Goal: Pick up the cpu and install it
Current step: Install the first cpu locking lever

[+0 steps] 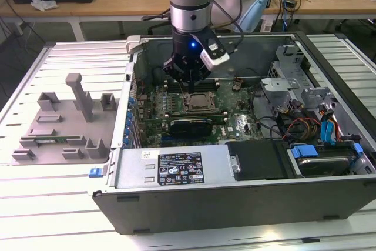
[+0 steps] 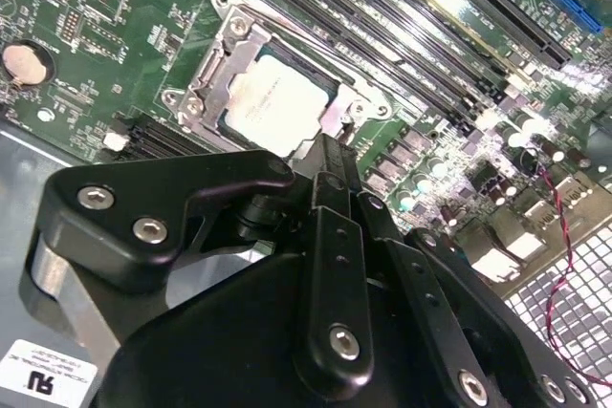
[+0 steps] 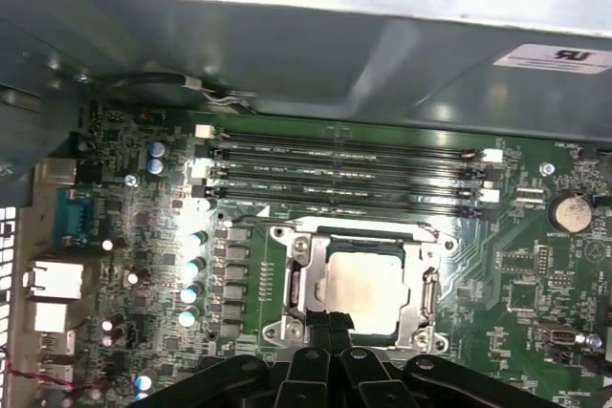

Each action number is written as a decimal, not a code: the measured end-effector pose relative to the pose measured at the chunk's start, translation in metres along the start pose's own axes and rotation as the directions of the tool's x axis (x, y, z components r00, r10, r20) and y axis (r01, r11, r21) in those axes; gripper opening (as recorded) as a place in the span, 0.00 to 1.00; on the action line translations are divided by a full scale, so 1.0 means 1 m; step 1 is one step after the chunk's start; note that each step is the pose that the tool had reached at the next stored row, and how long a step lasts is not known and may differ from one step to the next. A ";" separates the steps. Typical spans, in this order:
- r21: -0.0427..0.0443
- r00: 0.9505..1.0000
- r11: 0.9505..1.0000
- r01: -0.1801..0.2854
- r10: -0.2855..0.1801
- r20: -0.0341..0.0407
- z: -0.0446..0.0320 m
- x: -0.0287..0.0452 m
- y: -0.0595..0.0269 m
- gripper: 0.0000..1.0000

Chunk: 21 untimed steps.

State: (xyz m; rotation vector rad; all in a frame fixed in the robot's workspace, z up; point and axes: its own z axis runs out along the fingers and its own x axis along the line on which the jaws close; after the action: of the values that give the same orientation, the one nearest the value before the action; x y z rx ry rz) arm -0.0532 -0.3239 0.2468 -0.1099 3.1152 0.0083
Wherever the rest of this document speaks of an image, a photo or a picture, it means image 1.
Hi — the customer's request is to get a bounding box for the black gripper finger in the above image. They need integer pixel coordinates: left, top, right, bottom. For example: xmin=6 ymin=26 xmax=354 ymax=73
xmin=192 ymin=62 xmax=212 ymax=93
xmin=163 ymin=55 xmax=192 ymax=93

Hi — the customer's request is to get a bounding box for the silver CPU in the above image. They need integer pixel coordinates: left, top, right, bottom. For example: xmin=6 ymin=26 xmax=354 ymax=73
xmin=190 ymin=94 xmax=213 ymax=109

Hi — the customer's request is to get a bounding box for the metal socket cover frame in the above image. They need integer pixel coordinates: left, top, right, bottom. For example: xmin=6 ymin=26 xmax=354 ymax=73
xmin=183 ymin=92 xmax=219 ymax=113

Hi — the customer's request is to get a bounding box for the CPU socket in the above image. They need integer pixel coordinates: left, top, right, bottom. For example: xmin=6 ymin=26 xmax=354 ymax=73
xmin=182 ymin=91 xmax=220 ymax=114

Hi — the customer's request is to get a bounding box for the grey case latch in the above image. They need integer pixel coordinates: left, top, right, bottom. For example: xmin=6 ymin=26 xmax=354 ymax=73
xmin=125 ymin=35 xmax=144 ymax=55

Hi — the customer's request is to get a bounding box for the green motherboard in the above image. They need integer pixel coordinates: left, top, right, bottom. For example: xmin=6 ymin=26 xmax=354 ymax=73
xmin=133 ymin=78 xmax=265 ymax=148

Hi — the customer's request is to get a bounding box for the black graphics card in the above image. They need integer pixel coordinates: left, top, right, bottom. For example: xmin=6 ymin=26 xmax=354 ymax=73
xmin=169 ymin=117 xmax=214 ymax=138

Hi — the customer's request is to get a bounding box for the silver metal disk bay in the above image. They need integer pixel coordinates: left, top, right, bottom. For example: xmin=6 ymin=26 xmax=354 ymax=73
xmin=260 ymin=43 xmax=341 ymax=112

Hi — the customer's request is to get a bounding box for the wooden desk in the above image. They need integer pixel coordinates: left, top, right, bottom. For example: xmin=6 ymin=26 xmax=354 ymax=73
xmin=0 ymin=0 xmax=376 ymax=42

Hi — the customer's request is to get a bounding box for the black plastic shroud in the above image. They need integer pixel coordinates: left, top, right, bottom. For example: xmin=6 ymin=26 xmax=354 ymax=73
xmin=226 ymin=140 xmax=291 ymax=182

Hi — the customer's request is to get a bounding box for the silver power supply with label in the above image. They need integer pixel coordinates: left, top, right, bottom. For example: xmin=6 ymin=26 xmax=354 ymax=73
xmin=109 ymin=145 xmax=236 ymax=189

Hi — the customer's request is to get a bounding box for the grey parts rack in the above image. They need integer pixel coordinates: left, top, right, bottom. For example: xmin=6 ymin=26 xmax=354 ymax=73
xmin=11 ymin=73 xmax=121 ymax=165

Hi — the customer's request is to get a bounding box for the green RAM stick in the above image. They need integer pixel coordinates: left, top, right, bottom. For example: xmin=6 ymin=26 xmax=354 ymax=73
xmin=34 ymin=135 xmax=83 ymax=145

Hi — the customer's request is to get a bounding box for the black open PC case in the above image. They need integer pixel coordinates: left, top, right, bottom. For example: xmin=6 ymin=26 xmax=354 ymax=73
xmin=92 ymin=31 xmax=376 ymax=236

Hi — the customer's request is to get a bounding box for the white crumpled paper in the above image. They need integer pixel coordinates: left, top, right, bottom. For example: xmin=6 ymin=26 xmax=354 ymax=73
xmin=30 ymin=0 xmax=59 ymax=11

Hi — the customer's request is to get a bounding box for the hard disk in blue carrier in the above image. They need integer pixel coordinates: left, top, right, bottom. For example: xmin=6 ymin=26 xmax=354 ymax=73
xmin=289 ymin=142 xmax=365 ymax=178

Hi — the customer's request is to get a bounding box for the red yellow power wire bundle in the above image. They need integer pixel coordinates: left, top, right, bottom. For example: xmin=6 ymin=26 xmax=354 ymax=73
xmin=281 ymin=116 xmax=321 ymax=143

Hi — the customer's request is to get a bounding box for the blue flat data wire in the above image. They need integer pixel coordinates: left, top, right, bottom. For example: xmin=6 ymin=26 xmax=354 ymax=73
xmin=329 ymin=116 xmax=341 ymax=143
xmin=321 ymin=119 xmax=332 ymax=146

